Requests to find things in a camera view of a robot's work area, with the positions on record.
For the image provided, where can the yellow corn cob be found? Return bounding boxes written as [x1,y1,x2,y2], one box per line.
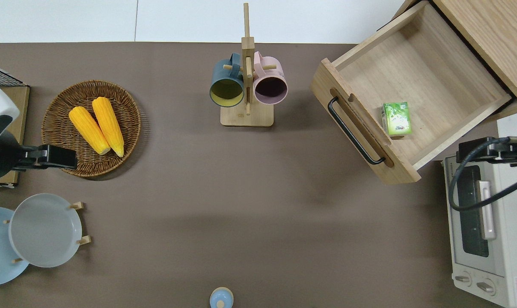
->
[68,106,111,155]
[92,97,125,157]

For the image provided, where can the black metal drawer handle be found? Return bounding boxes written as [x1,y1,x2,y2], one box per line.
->
[327,96,386,165]

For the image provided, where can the brown wicker basket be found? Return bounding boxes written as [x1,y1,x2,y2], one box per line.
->
[42,80,142,178]

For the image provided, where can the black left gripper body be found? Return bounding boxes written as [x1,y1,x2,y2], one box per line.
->
[0,130,27,180]

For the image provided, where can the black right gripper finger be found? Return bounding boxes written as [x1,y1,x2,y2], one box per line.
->
[458,138,505,164]

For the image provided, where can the dark blue mug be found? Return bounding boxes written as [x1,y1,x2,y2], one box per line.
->
[210,53,245,107]

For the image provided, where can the pink mug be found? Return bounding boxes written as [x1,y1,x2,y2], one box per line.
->
[253,51,288,105]

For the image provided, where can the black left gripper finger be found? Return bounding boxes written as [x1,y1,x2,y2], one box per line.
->
[24,144,78,171]

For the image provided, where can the brown table mat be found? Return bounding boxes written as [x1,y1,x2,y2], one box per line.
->
[0,42,499,308]

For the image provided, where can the white oven door handle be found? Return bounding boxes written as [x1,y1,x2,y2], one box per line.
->
[477,181,497,240]

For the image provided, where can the wooden plate rack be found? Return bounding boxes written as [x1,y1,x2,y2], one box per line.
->
[3,201,92,264]

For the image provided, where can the light wooden drawer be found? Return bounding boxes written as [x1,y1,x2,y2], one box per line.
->
[311,1,512,185]

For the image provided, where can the white toaster oven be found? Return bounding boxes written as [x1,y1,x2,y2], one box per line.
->
[443,148,517,308]

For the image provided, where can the grey plate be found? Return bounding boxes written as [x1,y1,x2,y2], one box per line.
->
[8,193,83,268]

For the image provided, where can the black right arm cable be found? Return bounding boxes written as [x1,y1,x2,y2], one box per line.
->
[448,136,517,212]

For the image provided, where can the green tissue pack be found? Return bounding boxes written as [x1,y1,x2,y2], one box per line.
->
[380,102,412,137]

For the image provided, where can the black wire wooden shelf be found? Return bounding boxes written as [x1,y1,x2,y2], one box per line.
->
[0,63,30,189]

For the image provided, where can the wooden mug stand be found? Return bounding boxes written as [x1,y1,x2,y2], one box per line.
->
[220,2,275,127]

